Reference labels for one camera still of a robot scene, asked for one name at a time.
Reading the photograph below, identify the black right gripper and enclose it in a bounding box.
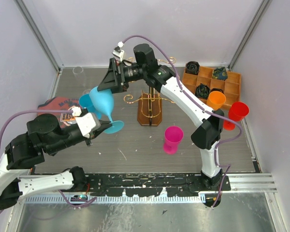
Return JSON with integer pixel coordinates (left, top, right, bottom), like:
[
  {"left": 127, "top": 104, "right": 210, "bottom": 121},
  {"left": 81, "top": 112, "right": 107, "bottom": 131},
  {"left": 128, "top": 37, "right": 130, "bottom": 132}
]
[{"left": 96, "top": 58, "right": 145, "bottom": 96}]

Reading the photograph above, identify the blue wine glass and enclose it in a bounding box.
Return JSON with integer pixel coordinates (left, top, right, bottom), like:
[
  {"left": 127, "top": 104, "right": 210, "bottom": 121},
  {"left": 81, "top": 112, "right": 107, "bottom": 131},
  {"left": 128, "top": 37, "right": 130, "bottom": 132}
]
[
  {"left": 89, "top": 87, "right": 125, "bottom": 134},
  {"left": 79, "top": 94, "right": 102, "bottom": 119}
]

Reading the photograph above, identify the clear wine glass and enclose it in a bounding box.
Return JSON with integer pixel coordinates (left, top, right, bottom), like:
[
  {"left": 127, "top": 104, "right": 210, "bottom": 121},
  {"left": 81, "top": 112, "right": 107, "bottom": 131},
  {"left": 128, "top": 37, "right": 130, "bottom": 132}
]
[{"left": 72, "top": 66, "right": 93, "bottom": 95}]

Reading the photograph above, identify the pink wine glass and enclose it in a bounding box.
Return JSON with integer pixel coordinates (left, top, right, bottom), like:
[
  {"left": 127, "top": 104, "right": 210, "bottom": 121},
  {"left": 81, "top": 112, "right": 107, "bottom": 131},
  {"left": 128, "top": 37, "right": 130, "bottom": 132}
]
[{"left": 163, "top": 126, "right": 184, "bottom": 155}]

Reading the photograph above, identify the orange wine glass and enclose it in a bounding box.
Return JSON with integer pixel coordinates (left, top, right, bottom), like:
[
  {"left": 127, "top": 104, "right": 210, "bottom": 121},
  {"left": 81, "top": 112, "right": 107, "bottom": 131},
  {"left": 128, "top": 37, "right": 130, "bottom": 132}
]
[{"left": 206, "top": 91, "right": 226, "bottom": 110}]

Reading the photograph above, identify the red wine glass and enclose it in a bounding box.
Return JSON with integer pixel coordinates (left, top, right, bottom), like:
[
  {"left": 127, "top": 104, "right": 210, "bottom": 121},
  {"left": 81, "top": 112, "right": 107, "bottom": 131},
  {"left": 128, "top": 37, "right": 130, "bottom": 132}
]
[{"left": 223, "top": 101, "right": 249, "bottom": 131}]

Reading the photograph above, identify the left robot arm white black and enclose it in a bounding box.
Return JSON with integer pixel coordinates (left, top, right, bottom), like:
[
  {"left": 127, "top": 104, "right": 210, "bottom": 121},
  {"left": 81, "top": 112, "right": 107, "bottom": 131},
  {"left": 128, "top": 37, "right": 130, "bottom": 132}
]
[{"left": 0, "top": 113, "right": 111, "bottom": 210}]

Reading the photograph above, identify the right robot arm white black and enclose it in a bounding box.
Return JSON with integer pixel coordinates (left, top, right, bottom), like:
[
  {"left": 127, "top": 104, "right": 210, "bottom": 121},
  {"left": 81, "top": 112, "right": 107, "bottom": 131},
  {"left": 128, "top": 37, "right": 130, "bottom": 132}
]
[{"left": 97, "top": 43, "right": 224, "bottom": 190}]

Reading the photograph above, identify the colourful packet under left gripper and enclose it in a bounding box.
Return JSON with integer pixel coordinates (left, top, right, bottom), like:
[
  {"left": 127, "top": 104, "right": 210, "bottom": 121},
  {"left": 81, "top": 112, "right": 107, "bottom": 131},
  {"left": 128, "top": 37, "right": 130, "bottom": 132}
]
[{"left": 38, "top": 97, "right": 80, "bottom": 128}]

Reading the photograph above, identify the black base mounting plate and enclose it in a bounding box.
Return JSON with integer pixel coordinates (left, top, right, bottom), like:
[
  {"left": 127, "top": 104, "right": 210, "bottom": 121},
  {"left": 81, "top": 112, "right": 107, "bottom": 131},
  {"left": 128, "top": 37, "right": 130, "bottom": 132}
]
[{"left": 81, "top": 173, "right": 231, "bottom": 197}]

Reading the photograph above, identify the dark rolled cloth rear left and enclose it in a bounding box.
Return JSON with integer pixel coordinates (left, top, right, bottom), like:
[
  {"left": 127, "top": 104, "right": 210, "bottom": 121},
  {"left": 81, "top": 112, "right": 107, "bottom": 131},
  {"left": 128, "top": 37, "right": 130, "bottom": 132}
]
[{"left": 185, "top": 61, "right": 200, "bottom": 75}]

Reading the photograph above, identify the dark rolled cloth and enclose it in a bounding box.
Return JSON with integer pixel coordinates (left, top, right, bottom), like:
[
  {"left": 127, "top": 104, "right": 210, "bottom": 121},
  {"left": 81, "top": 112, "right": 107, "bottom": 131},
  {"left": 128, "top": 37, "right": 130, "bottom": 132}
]
[
  {"left": 195, "top": 83, "right": 210, "bottom": 100},
  {"left": 212, "top": 67, "right": 228, "bottom": 81},
  {"left": 210, "top": 88, "right": 224, "bottom": 94},
  {"left": 185, "top": 61, "right": 200, "bottom": 75}
]

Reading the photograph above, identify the dark rolled cloth front left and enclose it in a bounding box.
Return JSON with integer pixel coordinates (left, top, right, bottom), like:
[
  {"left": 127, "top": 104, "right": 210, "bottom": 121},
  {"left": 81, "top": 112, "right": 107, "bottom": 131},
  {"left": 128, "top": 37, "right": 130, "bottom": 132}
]
[{"left": 195, "top": 83, "right": 210, "bottom": 100}]

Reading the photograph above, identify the dark rolled cloth front right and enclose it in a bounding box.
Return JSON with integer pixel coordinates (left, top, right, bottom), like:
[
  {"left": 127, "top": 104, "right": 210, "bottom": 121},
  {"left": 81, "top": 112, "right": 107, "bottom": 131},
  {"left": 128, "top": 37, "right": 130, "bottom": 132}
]
[{"left": 210, "top": 88, "right": 224, "bottom": 94}]

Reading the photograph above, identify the dark rolled cloth rear right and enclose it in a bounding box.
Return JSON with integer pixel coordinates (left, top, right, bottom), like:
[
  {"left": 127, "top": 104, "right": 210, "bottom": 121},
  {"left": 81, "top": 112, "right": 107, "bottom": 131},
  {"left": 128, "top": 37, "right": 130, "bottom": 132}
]
[{"left": 212, "top": 67, "right": 228, "bottom": 81}]

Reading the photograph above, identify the wooden compartment tray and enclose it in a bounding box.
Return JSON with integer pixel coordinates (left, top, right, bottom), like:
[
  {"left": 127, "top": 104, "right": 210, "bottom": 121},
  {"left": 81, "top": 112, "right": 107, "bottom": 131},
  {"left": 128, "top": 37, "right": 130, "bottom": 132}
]
[{"left": 182, "top": 66, "right": 241, "bottom": 110}]

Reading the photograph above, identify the gold wire glass rack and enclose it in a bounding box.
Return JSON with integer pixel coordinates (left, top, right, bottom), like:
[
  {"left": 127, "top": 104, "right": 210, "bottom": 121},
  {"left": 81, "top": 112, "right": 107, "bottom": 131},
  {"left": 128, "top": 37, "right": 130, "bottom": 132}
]
[{"left": 123, "top": 57, "right": 183, "bottom": 128}]

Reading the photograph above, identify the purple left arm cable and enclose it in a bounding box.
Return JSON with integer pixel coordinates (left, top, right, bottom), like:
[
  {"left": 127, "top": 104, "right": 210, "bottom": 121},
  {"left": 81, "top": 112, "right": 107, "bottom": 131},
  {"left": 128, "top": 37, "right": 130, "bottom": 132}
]
[{"left": 0, "top": 107, "right": 97, "bottom": 222}]

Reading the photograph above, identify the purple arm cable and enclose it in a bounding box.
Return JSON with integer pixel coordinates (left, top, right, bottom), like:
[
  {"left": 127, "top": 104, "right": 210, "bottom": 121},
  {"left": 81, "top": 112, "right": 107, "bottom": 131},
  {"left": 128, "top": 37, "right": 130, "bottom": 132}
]
[
  {"left": 0, "top": 107, "right": 97, "bottom": 222},
  {"left": 118, "top": 35, "right": 244, "bottom": 210}
]

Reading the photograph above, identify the white slotted cable duct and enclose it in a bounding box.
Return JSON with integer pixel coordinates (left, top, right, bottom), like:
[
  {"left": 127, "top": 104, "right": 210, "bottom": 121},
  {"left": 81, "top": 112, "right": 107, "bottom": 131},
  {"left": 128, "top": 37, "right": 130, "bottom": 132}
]
[{"left": 24, "top": 193, "right": 206, "bottom": 204}]

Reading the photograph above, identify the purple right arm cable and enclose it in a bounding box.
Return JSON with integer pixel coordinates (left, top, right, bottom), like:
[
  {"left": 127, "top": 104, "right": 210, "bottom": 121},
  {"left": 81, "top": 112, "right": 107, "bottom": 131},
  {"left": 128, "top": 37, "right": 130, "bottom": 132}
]
[{"left": 118, "top": 35, "right": 244, "bottom": 210}]

